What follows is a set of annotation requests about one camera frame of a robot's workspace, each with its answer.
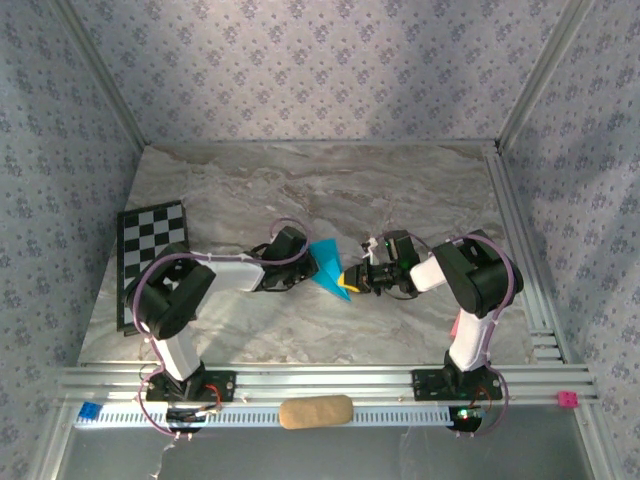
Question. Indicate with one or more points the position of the black controller board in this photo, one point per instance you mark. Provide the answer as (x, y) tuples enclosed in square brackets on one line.
[(185, 416), (465, 417)]

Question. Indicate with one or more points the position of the aluminium side rail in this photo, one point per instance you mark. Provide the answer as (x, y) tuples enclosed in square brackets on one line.
[(505, 200)]

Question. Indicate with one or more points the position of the black and white checkerboard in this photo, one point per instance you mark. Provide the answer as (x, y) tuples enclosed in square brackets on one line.
[(150, 230)]

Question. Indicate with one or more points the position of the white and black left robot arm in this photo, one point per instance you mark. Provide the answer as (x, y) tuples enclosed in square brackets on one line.
[(235, 272)]

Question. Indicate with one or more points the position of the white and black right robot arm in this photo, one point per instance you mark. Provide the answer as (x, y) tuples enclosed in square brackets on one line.
[(470, 340)]

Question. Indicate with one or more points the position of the tan cork block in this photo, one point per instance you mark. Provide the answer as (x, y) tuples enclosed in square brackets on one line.
[(315, 411)]

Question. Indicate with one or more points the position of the pink cylinder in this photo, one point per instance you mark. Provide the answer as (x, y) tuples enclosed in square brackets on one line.
[(454, 331)]

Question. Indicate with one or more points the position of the blue paper sheet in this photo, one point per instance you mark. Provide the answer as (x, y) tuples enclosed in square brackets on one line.
[(327, 265)]

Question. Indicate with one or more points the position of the aluminium frame post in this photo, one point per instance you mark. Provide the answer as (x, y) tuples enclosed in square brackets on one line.
[(541, 75), (102, 75)]

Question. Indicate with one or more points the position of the small magenta block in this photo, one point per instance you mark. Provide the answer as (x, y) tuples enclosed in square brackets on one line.
[(568, 399)]

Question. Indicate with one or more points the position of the long aluminium mounting rail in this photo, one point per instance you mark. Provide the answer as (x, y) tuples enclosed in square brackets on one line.
[(320, 382)]

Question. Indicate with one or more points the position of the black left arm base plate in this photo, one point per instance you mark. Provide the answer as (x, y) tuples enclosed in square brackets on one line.
[(222, 387)]

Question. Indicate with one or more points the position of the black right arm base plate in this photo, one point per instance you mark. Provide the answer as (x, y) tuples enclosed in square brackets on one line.
[(427, 385)]

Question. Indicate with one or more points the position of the small blue tag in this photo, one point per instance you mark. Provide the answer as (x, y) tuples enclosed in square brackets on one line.
[(90, 410)]

